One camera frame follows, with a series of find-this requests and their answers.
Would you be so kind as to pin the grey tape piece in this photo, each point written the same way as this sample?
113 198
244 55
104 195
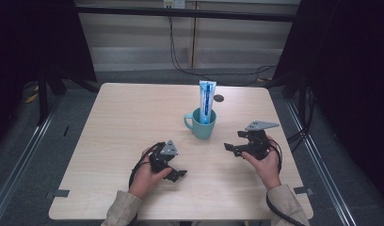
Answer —
303 190
62 193

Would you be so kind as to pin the teal mug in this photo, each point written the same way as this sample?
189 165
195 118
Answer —
202 132

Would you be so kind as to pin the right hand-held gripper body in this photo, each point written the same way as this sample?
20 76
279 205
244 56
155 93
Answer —
257 144

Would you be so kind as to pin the dark round table grommet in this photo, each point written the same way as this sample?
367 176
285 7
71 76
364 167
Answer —
219 98

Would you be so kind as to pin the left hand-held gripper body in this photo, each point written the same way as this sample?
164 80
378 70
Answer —
169 148

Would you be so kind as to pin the person's right hand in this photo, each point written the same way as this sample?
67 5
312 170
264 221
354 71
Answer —
267 171

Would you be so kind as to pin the black curtain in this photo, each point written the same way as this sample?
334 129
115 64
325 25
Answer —
30 37
353 78

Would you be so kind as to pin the black metal stand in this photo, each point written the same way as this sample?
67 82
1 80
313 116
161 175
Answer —
303 94
42 100

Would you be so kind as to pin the wooden wall strip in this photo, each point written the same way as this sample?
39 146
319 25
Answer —
193 37

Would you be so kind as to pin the person's left hand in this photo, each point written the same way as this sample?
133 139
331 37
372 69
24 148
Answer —
146 182

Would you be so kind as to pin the black horizontal bar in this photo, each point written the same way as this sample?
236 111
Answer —
187 13

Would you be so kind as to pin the yellow floor scrap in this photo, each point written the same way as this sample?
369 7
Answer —
31 98

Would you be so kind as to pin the metal floor rail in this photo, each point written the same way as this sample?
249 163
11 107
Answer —
322 169
22 160

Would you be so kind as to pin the white wall outlet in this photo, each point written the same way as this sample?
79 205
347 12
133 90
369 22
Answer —
177 3

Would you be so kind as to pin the blue and white toothpaste tube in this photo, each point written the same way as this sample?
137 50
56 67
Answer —
207 97

